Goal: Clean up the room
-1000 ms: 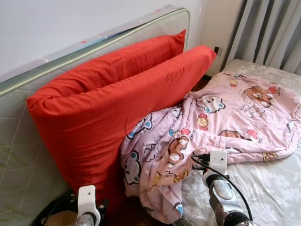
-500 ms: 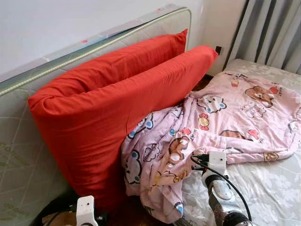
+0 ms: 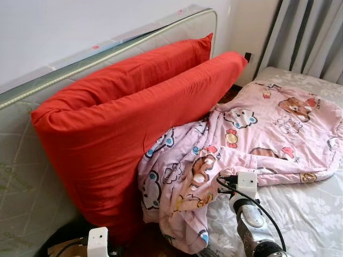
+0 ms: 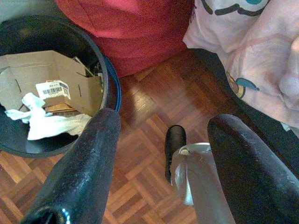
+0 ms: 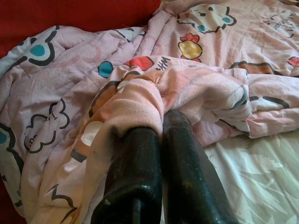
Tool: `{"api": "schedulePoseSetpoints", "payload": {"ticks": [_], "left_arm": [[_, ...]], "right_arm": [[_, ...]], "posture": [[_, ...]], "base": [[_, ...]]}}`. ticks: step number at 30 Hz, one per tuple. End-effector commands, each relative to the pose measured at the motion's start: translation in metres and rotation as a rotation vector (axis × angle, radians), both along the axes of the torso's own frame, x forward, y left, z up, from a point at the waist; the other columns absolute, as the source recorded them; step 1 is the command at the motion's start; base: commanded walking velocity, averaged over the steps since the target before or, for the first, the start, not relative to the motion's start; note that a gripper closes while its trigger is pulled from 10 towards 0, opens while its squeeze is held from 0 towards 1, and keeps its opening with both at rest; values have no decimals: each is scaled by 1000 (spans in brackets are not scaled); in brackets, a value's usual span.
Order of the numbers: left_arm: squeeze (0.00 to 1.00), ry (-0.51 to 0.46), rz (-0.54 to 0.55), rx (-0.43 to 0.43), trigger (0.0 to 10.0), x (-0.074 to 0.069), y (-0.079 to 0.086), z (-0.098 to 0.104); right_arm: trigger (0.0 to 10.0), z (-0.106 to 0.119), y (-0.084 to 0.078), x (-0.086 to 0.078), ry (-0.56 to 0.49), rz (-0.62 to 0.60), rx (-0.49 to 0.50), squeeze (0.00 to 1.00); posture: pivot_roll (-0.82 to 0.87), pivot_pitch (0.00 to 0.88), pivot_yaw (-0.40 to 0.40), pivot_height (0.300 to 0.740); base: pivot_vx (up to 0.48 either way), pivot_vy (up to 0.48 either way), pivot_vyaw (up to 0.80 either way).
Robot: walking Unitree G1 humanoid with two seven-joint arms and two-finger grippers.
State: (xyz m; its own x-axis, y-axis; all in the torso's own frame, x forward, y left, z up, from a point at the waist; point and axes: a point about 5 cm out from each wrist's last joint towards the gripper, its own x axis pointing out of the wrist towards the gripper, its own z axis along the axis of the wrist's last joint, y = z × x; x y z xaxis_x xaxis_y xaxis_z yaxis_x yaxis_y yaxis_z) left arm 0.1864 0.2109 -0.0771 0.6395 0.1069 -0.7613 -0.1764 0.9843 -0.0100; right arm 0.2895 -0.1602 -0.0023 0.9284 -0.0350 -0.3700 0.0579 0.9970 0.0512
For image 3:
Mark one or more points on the grey curtain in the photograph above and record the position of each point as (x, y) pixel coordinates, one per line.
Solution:
(305, 37)

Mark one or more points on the pink cartoon print blanket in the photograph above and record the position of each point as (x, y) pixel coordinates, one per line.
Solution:
(268, 134)

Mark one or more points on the black round waste bin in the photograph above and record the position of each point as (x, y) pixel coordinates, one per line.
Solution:
(64, 235)

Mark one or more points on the brown cardboard box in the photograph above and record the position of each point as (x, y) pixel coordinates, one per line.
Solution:
(75, 251)

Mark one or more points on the red fabric cushion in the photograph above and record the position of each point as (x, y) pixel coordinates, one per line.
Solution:
(107, 150)
(134, 69)

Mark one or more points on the beige floral bed sheet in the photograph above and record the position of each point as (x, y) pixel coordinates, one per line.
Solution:
(316, 214)

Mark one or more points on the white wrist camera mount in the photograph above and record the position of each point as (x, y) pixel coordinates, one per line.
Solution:
(97, 243)
(247, 183)

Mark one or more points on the black wall socket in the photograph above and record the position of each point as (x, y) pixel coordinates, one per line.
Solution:
(248, 57)

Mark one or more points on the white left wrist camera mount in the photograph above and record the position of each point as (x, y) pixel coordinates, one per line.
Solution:
(97, 243)

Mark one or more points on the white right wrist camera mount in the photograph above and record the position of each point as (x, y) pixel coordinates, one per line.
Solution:
(247, 183)

